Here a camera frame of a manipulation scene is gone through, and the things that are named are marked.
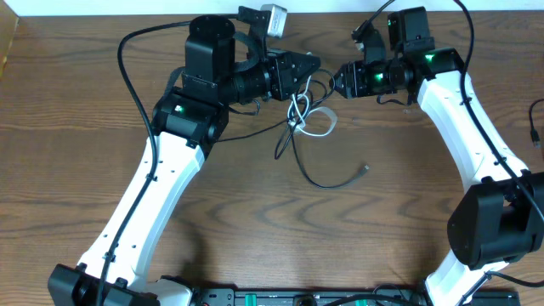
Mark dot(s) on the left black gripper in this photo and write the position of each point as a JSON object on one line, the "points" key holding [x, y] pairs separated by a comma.
{"points": [[288, 79]]}

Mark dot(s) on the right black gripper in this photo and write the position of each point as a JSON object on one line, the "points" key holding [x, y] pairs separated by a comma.
{"points": [[354, 80]]}

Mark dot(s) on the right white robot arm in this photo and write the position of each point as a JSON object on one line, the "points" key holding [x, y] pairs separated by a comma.
{"points": [[500, 217]]}

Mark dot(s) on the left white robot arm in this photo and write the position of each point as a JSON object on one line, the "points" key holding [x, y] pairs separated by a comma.
{"points": [[227, 62]]}

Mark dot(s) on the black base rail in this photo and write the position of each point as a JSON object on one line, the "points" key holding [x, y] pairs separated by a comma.
{"points": [[387, 294]]}

